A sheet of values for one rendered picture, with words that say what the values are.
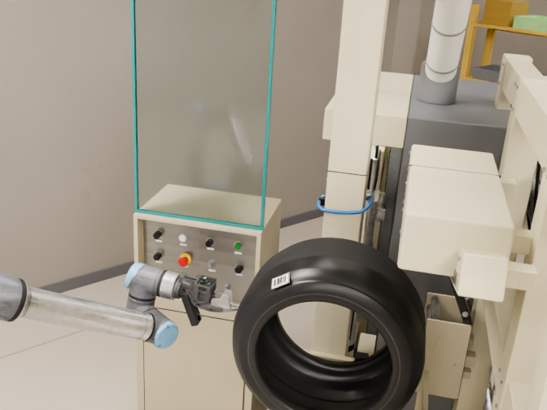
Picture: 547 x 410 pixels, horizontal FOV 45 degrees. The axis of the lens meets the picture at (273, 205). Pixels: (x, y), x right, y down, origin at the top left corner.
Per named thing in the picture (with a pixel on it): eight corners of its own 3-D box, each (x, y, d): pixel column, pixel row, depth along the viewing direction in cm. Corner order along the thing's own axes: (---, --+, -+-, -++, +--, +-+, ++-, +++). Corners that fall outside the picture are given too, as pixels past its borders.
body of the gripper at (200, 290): (212, 289, 208) (176, 279, 210) (207, 312, 211) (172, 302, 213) (219, 278, 215) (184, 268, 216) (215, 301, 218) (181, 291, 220)
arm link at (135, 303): (133, 338, 212) (140, 303, 210) (116, 323, 221) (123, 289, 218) (159, 335, 219) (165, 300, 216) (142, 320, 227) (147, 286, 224)
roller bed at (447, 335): (416, 360, 252) (427, 291, 241) (456, 367, 249) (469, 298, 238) (414, 391, 234) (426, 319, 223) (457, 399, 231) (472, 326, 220)
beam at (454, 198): (404, 187, 215) (410, 142, 209) (485, 198, 210) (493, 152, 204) (394, 269, 159) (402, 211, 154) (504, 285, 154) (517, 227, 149)
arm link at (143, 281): (132, 285, 223) (137, 257, 221) (166, 294, 221) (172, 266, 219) (120, 293, 214) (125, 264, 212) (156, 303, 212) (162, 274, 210)
